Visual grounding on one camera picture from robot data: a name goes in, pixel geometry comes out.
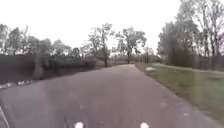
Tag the dark hedge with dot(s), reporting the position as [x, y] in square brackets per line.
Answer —
[20, 66]

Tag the pale stone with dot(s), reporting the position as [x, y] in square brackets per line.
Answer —
[150, 69]

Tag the green grass verge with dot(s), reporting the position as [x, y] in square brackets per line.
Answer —
[190, 85]

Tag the leafy tree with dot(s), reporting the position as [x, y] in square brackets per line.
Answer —
[129, 41]

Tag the row of trees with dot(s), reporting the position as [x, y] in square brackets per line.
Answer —
[30, 43]

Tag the grey asphalt road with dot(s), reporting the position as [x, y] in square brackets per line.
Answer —
[110, 93]

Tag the pale footpath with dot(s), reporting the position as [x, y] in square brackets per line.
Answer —
[186, 68]

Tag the robot's own part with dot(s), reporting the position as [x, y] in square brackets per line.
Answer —
[144, 125]
[79, 125]

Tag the wood of tall trees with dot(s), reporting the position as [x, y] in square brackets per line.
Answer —
[193, 40]

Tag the bare-branched tree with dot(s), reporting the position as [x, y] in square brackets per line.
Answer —
[104, 46]

